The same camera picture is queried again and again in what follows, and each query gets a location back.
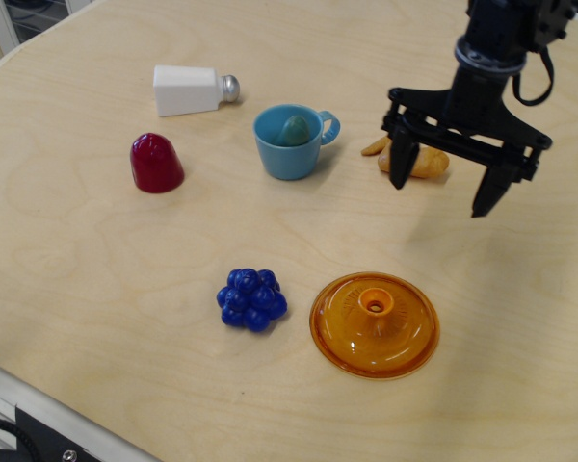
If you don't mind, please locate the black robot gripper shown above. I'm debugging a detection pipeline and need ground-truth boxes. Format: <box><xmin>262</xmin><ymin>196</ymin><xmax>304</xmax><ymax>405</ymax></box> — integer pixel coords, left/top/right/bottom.
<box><xmin>382</xmin><ymin>67</ymin><xmax>552</xmax><ymax>218</ymax></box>

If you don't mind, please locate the green toy cucumber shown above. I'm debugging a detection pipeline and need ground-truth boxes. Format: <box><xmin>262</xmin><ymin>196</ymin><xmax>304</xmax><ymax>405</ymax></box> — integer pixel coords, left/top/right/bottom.
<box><xmin>275</xmin><ymin>115</ymin><xmax>310</xmax><ymax>147</ymax></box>

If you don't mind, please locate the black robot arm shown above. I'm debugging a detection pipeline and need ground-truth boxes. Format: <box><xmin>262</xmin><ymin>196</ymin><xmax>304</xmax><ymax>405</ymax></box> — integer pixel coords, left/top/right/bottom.
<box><xmin>382</xmin><ymin>1</ymin><xmax>575</xmax><ymax>218</ymax></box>

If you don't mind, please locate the light blue plastic cup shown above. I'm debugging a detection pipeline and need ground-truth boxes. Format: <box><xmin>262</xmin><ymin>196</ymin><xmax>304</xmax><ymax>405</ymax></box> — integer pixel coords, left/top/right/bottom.
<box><xmin>252</xmin><ymin>104</ymin><xmax>341</xmax><ymax>181</ymax></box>

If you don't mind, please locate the toy fried chicken wing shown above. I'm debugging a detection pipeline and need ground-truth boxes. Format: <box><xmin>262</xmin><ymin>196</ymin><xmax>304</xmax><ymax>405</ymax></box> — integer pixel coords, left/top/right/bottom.
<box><xmin>360</xmin><ymin>137</ymin><xmax>450</xmax><ymax>179</ymax></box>

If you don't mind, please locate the orange transparent pot lid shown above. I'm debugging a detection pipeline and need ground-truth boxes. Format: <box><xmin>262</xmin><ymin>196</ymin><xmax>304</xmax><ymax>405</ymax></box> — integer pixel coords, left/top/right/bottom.
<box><xmin>309</xmin><ymin>272</ymin><xmax>440</xmax><ymax>379</ymax></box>

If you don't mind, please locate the blue toy grape bunch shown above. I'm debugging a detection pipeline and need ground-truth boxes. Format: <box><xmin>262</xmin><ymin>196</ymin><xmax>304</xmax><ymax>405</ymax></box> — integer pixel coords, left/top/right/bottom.
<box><xmin>216</xmin><ymin>268</ymin><xmax>288</xmax><ymax>333</ymax></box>

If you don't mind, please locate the white salt shaker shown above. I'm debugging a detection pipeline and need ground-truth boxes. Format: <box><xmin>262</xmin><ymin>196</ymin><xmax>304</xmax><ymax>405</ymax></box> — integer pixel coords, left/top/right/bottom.
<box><xmin>153</xmin><ymin>65</ymin><xmax>241</xmax><ymax>116</ymax></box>

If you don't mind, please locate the dark red plastic dome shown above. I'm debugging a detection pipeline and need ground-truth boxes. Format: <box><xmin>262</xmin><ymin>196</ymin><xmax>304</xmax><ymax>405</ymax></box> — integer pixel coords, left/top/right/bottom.
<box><xmin>130</xmin><ymin>133</ymin><xmax>185</xmax><ymax>193</ymax></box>

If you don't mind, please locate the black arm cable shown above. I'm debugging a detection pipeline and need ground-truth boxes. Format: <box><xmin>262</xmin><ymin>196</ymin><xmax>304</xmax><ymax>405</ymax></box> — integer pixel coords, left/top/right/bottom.
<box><xmin>512</xmin><ymin>47</ymin><xmax>555</xmax><ymax>108</ymax></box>

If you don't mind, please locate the black corner bracket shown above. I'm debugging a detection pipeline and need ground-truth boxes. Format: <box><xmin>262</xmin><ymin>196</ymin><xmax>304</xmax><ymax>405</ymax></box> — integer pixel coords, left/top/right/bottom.
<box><xmin>15</xmin><ymin>407</ymin><xmax>99</xmax><ymax>462</ymax></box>

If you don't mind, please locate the aluminium table frame rail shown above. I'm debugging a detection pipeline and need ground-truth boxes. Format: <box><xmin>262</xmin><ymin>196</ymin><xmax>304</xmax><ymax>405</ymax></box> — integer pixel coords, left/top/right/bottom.
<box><xmin>0</xmin><ymin>368</ymin><xmax>156</xmax><ymax>461</ymax></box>

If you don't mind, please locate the black cable at corner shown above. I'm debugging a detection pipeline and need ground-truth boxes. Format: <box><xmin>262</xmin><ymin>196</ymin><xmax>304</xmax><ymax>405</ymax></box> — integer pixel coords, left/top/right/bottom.
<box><xmin>0</xmin><ymin>417</ymin><xmax>35</xmax><ymax>462</ymax></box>

